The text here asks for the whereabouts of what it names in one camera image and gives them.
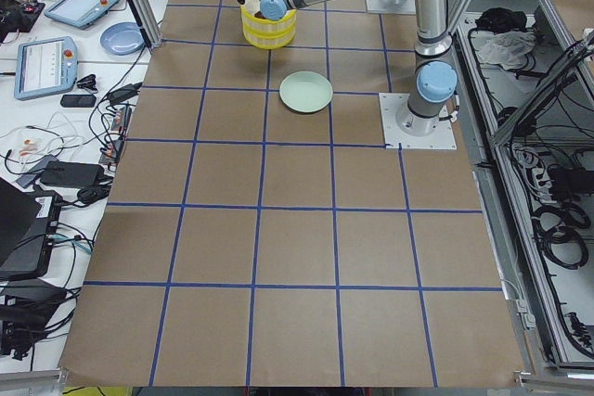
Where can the near teach pendant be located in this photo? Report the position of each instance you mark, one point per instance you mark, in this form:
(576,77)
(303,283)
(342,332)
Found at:
(46,68)

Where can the blue plate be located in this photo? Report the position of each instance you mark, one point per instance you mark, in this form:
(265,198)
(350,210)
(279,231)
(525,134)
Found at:
(122,39)

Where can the white crumpled cloth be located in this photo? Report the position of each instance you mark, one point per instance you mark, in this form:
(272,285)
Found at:
(509,50)

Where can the teach pendant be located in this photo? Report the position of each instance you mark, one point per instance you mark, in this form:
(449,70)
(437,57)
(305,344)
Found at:
(79,14)
(46,68)

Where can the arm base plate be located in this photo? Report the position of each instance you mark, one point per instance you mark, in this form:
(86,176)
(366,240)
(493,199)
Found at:
(404,130)
(400,7)

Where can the black laptop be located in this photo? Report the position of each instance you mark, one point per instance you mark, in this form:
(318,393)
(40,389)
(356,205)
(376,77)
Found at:
(28,222)

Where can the far teach pendant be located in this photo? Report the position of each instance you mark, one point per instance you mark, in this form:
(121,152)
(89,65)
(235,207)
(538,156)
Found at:
(79,14)

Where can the black smartphone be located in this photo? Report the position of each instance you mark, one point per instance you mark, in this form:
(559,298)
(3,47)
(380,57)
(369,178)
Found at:
(78,101)

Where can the black power brick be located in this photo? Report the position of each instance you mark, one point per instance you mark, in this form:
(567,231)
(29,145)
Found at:
(71,174)

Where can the light green plate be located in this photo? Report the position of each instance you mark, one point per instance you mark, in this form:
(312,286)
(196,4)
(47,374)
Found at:
(306,91)

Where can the yellow steamer layer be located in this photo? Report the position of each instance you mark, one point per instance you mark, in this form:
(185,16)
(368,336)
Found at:
(268,41)
(250,7)

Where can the black power adapter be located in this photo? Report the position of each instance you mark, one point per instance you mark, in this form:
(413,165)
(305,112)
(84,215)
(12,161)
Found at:
(124,93)

